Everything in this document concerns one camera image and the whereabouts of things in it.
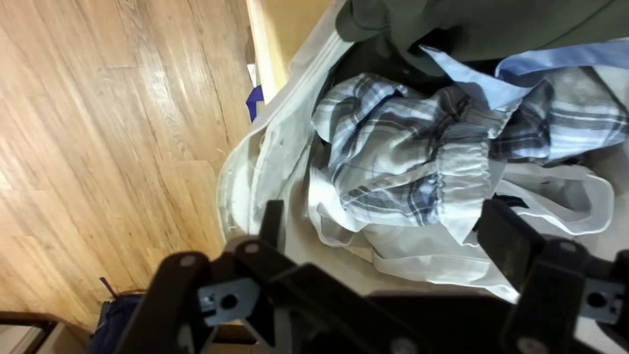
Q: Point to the dark green garment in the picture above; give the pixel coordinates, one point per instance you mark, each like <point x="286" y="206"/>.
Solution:
<point x="483" y="29"/>

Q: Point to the white fabric laundry bag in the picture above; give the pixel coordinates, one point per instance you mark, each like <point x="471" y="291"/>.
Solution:
<point x="583" y="196"/>

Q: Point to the blue plaid shirt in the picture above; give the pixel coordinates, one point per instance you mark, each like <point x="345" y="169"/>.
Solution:
<point x="394" y="155"/>

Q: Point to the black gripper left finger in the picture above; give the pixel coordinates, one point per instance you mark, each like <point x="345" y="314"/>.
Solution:
<point x="272" y="234"/>

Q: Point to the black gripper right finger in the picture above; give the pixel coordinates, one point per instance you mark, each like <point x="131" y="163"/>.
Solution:
<point x="510" y="242"/>

